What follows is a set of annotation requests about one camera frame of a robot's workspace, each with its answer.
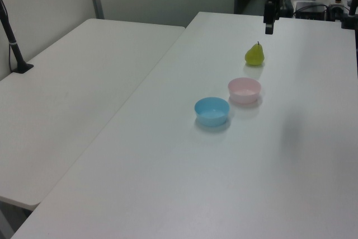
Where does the green pear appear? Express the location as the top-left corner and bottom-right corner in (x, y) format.
(244, 41), (265, 67)

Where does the pink plastic bowl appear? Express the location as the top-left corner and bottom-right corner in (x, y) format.
(227, 77), (262, 104)

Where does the blue plastic bowl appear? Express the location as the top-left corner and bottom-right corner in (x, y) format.
(194, 96), (230, 127)

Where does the black electronics box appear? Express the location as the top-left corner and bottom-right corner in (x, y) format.
(294, 1), (328, 20)

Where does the black clamp stand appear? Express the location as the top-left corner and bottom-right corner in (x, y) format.
(340, 0), (358, 30)

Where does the black camera pole with clamp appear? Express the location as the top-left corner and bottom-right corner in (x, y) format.
(0, 0), (35, 74)

